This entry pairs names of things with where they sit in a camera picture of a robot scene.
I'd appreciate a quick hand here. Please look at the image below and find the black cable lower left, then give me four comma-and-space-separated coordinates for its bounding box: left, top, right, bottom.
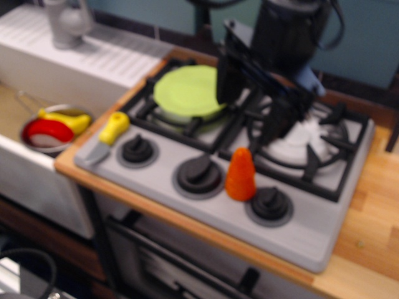
0, 248, 57, 299

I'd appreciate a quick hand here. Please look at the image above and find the black burner grate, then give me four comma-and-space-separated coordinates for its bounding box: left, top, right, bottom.
218, 85, 370, 203
121, 58, 256, 154

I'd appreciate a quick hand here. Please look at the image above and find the right black stove knob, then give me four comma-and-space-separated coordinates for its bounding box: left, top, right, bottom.
244, 187, 294, 228

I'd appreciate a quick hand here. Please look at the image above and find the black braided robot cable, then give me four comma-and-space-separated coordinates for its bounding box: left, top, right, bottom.
314, 0, 346, 50

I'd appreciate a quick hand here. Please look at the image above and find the white toy sink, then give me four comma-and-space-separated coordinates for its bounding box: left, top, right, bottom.
1, 4, 172, 239

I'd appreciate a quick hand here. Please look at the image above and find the green plate lid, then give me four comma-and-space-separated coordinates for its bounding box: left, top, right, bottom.
153, 65, 226, 117

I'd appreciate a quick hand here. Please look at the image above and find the yellow handled toy knife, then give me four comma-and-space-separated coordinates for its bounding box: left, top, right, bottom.
84, 112, 130, 166

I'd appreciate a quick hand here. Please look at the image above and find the black stove knob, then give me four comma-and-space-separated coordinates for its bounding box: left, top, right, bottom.
117, 134, 160, 169
244, 187, 294, 228
172, 154, 225, 200

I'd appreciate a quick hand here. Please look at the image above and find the black oven door handle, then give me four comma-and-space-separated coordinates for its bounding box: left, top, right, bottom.
106, 217, 259, 298

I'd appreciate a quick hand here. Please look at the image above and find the orange toy carrot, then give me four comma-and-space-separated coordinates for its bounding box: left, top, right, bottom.
224, 148, 256, 202

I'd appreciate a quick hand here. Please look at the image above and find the right black burner grate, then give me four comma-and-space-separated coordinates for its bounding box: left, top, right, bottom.
218, 85, 370, 203

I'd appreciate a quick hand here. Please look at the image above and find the red toy fruit slice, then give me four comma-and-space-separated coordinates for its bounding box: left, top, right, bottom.
21, 119, 74, 148

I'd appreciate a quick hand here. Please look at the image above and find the metal strainer pot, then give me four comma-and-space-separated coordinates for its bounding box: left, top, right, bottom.
15, 91, 94, 156

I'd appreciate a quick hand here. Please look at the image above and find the middle black stove knob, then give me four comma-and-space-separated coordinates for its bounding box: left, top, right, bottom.
172, 154, 225, 200

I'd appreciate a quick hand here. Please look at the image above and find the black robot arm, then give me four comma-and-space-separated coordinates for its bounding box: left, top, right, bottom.
216, 1, 330, 146

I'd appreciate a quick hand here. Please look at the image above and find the left black stove knob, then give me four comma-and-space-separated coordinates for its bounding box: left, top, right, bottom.
117, 134, 160, 169

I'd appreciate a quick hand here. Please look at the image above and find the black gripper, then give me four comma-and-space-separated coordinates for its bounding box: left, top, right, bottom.
216, 19, 326, 145

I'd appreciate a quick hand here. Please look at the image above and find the yellow toy banana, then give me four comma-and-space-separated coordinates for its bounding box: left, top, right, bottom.
37, 108, 92, 135

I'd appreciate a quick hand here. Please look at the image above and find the grey toy faucet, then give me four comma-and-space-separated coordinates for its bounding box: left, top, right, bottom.
43, 0, 94, 50

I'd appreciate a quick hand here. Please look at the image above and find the grey toy stove top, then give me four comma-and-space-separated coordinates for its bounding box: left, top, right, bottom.
74, 71, 375, 274

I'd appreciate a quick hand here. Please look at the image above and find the left black burner grate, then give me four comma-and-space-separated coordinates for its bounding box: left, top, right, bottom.
121, 58, 256, 154

